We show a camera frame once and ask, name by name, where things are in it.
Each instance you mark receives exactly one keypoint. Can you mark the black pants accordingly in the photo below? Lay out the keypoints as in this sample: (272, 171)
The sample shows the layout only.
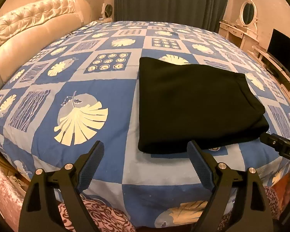
(195, 101)

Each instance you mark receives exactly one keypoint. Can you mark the white dressing table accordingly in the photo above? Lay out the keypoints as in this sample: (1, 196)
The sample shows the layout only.
(234, 32)

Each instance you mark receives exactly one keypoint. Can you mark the pink velvet cushion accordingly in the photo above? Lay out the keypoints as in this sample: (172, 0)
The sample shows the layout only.
(4, 198)

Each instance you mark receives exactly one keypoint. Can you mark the white television stand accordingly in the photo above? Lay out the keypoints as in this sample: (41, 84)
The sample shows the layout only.
(278, 64)

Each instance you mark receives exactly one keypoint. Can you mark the white oval mirror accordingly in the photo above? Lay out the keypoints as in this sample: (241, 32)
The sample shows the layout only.
(248, 11)

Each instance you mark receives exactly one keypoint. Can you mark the black flat television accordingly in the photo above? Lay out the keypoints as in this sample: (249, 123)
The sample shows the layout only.
(284, 44)

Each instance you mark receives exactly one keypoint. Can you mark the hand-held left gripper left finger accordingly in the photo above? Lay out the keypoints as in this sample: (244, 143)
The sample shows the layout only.
(91, 164)

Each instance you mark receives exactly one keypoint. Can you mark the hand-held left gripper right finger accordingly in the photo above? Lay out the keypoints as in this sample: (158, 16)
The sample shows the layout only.
(201, 167)

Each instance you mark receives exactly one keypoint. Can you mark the cream tufted headboard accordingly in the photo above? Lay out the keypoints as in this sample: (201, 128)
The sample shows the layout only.
(31, 33)

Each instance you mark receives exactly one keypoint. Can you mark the dark grey curtain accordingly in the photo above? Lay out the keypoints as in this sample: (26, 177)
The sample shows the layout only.
(171, 2)

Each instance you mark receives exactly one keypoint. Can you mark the blue patterned bedspread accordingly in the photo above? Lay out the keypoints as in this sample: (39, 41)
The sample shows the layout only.
(99, 96)

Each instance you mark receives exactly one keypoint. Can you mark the round black table fan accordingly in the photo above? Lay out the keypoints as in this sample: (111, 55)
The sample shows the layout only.
(108, 11)

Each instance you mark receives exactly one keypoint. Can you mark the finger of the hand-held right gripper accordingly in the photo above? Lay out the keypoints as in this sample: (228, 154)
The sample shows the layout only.
(270, 140)

